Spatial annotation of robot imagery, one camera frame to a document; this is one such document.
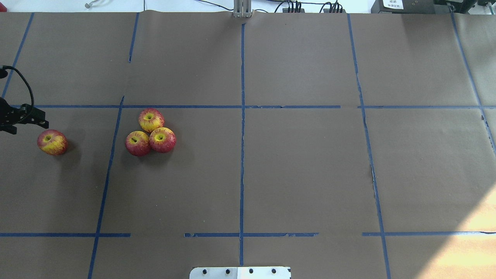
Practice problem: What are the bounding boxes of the front red yellow apple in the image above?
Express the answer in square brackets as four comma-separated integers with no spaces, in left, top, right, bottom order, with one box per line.
[149,127,177,153]

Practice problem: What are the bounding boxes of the back red yellow apple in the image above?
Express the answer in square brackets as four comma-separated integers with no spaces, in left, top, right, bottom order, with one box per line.
[138,108,165,134]

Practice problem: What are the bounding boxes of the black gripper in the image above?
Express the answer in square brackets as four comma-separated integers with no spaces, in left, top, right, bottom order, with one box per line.
[0,98,49,135]

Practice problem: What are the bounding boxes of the right red apple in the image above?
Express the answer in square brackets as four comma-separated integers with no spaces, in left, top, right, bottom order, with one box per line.
[125,131,151,157]

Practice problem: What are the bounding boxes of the aluminium frame post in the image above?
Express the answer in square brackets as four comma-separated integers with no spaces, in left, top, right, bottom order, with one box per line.
[232,0,253,18]

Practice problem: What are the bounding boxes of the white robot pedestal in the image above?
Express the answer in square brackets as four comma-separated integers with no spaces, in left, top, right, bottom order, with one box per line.
[189,266,292,279]

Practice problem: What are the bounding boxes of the black computer box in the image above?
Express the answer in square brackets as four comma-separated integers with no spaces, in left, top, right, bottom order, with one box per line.
[370,0,435,14]

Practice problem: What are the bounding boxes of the lone red yellow apple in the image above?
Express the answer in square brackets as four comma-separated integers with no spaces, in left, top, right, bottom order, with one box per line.
[37,129,69,156]

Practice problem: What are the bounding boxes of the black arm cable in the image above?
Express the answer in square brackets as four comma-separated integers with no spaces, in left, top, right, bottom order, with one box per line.
[0,65,34,117]

